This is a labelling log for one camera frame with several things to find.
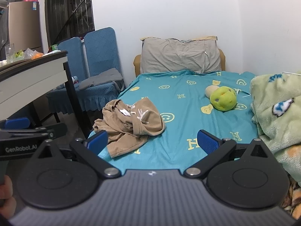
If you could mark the green can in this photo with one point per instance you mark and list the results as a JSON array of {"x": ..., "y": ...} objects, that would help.
[{"x": 54, "y": 47}]

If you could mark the tan pants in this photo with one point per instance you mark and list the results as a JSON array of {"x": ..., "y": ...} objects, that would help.
[{"x": 145, "y": 119}]

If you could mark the white plate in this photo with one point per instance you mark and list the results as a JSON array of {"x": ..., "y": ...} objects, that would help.
[{"x": 53, "y": 52}]

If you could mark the beige pillow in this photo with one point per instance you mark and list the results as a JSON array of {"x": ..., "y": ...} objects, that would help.
[{"x": 209, "y": 38}]

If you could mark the clear glass cup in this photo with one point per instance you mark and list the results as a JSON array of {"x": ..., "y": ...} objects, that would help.
[{"x": 9, "y": 53}]

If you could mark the plastic bag with oranges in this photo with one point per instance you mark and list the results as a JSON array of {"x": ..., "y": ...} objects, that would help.
[{"x": 35, "y": 54}]

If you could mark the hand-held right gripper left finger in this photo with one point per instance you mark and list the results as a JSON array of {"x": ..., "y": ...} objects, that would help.
[{"x": 96, "y": 142}]

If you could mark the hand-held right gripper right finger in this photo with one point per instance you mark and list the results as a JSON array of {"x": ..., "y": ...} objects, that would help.
[{"x": 208, "y": 142}]

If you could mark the brown fridge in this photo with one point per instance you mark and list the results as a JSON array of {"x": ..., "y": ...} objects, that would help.
[{"x": 23, "y": 26}]

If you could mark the white desk black legs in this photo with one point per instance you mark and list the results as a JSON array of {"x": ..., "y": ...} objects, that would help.
[{"x": 28, "y": 75}]

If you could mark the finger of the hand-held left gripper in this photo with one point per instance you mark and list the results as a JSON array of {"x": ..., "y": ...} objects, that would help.
[
  {"x": 17, "y": 123},
  {"x": 57, "y": 129}
]

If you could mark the grey folded cloth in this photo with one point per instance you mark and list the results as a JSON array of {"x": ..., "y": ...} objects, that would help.
[{"x": 103, "y": 77}]

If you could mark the bed with teal printed sheet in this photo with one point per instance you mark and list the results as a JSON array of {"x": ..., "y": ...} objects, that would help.
[{"x": 183, "y": 113}]

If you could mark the green fleece blanket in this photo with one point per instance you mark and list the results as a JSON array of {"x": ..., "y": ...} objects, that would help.
[{"x": 277, "y": 122}]

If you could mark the small blue white toy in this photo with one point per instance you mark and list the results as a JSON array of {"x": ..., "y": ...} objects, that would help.
[{"x": 73, "y": 78}]

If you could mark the grey pillow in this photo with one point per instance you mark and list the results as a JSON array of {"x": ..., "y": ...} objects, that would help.
[{"x": 178, "y": 55}]

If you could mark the tiger print blanket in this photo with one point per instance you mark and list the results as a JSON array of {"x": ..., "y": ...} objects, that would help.
[{"x": 292, "y": 197}]

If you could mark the blue covered chair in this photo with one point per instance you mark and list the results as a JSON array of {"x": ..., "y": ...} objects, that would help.
[
  {"x": 101, "y": 49},
  {"x": 70, "y": 51}
]

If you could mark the dark window with grille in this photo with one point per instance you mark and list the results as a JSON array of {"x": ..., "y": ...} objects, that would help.
[{"x": 70, "y": 9}]

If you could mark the person's left hand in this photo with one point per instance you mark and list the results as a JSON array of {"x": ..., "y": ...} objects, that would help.
[{"x": 6, "y": 189}]

